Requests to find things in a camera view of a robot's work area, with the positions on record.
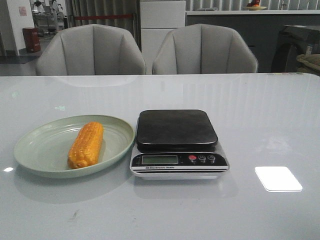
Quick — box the orange corn cob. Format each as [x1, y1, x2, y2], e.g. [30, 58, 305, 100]
[67, 121, 104, 169]

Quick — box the black silver kitchen scale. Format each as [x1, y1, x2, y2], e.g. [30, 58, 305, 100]
[129, 109, 230, 180]

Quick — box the right grey upholstered chair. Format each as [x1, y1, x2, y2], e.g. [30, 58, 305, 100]
[152, 23, 259, 75]

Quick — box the grey upholstered chair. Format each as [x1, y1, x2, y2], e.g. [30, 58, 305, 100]
[35, 24, 146, 76]
[152, 23, 259, 75]

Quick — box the left grey upholstered chair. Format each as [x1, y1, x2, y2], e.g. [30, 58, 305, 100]
[35, 24, 146, 76]

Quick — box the white cabinet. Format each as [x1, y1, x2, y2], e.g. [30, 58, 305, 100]
[139, 0, 186, 75]

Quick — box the light green plate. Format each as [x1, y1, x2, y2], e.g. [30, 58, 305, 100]
[14, 115, 135, 179]

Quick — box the red barrier belt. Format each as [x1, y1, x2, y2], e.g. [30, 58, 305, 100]
[73, 13, 134, 21]

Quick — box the dark grey counter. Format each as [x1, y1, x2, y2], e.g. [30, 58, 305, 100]
[186, 10, 320, 73]

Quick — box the fruit bowl on counter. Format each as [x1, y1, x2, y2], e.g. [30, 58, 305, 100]
[243, 0, 267, 11]

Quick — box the dark washing machine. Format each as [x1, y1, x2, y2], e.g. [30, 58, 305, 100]
[271, 25, 320, 73]

